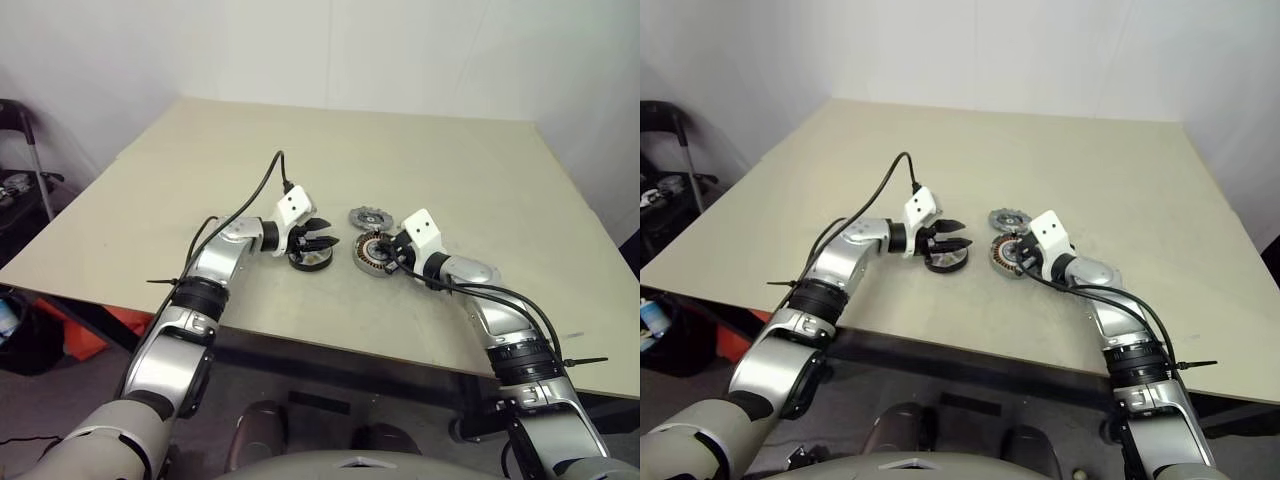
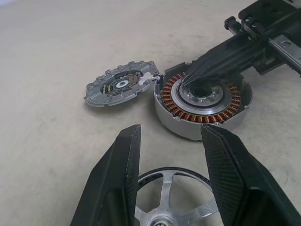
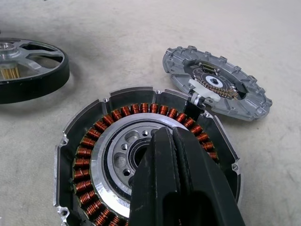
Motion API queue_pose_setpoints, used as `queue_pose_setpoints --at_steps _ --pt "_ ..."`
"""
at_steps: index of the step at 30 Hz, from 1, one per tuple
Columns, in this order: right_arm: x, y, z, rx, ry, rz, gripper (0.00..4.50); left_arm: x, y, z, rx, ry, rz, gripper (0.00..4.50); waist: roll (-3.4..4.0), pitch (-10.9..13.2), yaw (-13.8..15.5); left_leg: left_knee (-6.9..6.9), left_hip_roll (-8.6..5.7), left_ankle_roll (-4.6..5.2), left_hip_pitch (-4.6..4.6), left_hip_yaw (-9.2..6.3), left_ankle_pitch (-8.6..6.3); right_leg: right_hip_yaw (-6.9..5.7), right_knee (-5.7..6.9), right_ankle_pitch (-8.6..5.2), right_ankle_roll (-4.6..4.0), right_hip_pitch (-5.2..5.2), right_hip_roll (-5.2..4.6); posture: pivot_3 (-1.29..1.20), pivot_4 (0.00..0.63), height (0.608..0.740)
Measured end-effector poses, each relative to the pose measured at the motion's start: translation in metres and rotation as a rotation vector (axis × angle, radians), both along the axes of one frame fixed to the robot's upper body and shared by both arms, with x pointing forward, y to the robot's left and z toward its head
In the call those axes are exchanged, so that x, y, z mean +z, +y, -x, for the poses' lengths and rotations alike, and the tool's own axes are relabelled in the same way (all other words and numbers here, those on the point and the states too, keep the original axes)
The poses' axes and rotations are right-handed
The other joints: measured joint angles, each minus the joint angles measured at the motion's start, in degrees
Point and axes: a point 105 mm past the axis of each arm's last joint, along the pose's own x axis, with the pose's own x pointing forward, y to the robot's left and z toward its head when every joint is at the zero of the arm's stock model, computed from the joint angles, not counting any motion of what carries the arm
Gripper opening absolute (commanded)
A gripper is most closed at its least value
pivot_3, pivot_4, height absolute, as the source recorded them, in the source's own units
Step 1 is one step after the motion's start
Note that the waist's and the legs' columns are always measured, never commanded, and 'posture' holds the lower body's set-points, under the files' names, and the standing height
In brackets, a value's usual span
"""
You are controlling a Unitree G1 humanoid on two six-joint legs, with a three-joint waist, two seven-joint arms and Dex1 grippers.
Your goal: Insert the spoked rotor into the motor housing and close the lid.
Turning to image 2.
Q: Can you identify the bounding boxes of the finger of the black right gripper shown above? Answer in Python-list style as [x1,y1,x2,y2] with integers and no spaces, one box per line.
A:
[187,50,269,85]
[186,32,267,80]

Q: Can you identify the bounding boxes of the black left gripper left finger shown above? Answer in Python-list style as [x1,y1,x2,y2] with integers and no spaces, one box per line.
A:
[70,124,143,226]

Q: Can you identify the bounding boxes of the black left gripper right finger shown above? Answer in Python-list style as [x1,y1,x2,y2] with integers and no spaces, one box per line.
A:
[201,124,301,226]

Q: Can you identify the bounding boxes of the silver spoked rotor black rim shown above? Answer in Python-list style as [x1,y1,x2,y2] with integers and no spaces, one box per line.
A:
[133,166,223,226]

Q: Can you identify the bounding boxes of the grey motor housing copper windings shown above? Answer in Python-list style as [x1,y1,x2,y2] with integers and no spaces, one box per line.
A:
[154,61,253,142]

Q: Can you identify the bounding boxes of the grey ribbed motor cover plate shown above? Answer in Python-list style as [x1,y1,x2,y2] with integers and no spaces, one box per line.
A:
[83,60,162,109]

